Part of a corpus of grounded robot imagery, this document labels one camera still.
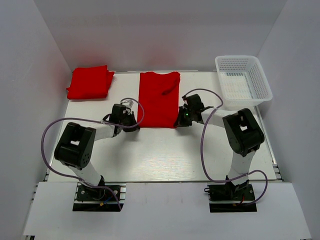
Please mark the folded red t shirt stack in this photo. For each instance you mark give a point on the folded red t shirt stack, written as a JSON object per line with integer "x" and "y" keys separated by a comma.
{"x": 90, "y": 83}

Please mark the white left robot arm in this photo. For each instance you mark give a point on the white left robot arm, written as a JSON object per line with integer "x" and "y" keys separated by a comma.
{"x": 75, "y": 146}

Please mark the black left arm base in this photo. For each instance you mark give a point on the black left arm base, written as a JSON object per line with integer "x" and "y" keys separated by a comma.
{"x": 88, "y": 199}

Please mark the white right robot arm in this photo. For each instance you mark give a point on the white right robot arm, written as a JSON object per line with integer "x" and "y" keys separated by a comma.
{"x": 243, "y": 133}

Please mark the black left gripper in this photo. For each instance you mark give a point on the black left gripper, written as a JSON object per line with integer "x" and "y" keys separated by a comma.
{"x": 131, "y": 116}

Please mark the white plastic basket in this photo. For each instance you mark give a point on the white plastic basket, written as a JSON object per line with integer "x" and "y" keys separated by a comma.
{"x": 242, "y": 81}

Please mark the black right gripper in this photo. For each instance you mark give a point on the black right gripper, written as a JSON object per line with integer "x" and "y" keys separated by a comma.
{"x": 181, "y": 121}

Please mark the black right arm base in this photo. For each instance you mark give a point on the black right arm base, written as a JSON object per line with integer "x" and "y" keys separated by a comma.
{"x": 223, "y": 200}

